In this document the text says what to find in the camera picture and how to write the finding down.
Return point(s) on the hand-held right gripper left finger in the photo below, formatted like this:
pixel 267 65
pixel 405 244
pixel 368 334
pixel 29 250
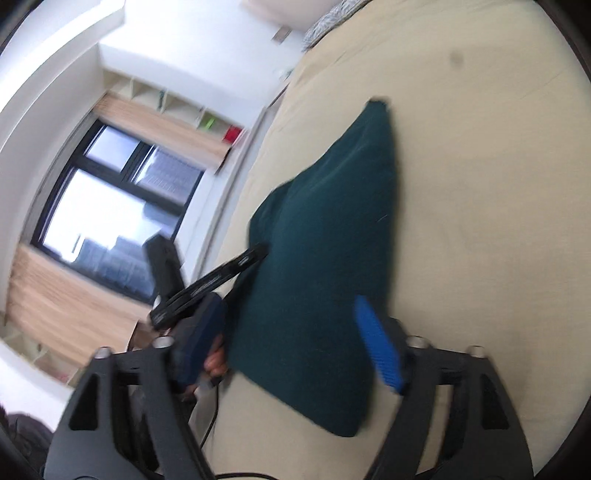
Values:
pixel 201 337

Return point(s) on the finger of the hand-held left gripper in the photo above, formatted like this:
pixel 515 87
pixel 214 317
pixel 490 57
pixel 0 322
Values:
pixel 212 284
pixel 164 267

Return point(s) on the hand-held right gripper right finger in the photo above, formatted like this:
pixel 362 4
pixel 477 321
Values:
pixel 378 346

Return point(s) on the dark green knit sweater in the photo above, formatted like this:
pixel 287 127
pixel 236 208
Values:
pixel 323 240

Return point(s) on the person's left hand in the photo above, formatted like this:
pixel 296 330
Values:
pixel 216 360

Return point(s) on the black framed window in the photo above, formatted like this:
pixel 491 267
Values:
pixel 101 217

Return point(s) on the red storage box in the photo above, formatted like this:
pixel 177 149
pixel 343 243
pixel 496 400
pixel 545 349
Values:
pixel 233 136

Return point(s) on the green storage box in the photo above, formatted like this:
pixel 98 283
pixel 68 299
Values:
pixel 207 122

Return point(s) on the low white shelf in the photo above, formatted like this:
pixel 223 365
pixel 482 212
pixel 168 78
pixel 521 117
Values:
pixel 37 355

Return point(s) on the beige bed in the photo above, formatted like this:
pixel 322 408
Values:
pixel 461 184

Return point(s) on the zebra print pillow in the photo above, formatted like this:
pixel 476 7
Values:
pixel 323 23

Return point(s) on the white wall shelf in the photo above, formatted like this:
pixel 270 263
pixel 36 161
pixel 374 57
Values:
pixel 184 104

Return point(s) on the grey wall plate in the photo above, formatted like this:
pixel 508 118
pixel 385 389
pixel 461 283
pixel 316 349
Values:
pixel 281 36

